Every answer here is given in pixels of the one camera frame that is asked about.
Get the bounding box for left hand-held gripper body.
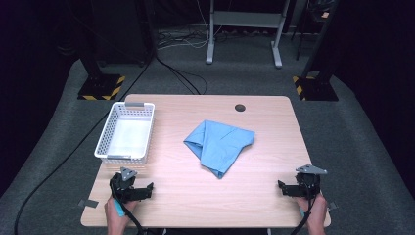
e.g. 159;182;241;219
110;166;148;217

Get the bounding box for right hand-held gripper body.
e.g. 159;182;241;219
286;164;328;200

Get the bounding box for light blue short-sleeved shirt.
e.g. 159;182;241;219
183;119;255;180

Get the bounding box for person's right hand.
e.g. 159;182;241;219
295;194;328;235

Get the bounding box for person's left hand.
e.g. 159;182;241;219
104;197;140;235

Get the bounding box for white perforated plastic basket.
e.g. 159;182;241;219
94;101;156;165

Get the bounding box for black stand with striped base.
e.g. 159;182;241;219
77;0;126;101
292;0;341;102

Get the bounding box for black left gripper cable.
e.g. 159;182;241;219
110;177;148;235

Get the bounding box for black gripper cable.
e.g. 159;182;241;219
290;190;316;235
110;177;148;235

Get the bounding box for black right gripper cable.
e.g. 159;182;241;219
290;190;316;235

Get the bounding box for long black floor cable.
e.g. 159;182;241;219
13;57;155;235

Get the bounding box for looped black floor cable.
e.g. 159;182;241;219
156;57;208;96

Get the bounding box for tangle of floor cables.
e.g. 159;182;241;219
157;0;210;51

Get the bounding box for grey metal desk frame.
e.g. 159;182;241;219
205;0;291;69

